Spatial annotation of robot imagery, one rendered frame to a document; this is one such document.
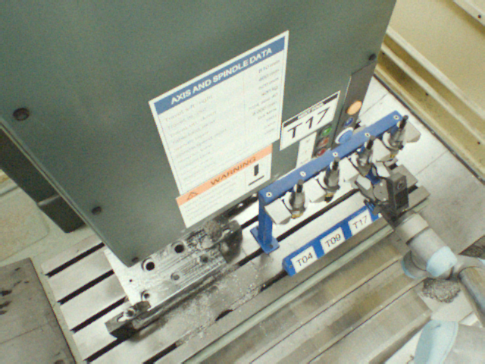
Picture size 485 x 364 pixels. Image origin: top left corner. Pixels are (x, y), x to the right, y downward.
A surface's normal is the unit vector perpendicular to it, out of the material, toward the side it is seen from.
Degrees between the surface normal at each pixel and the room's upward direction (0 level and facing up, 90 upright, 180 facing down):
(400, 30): 90
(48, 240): 0
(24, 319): 24
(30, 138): 90
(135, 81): 90
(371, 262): 7
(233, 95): 90
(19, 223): 0
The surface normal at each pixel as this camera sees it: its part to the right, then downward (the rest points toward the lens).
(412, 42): -0.84, 0.49
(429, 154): -0.36, -0.22
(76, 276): -0.03, -0.46
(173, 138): 0.54, 0.74
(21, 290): 0.32, -0.62
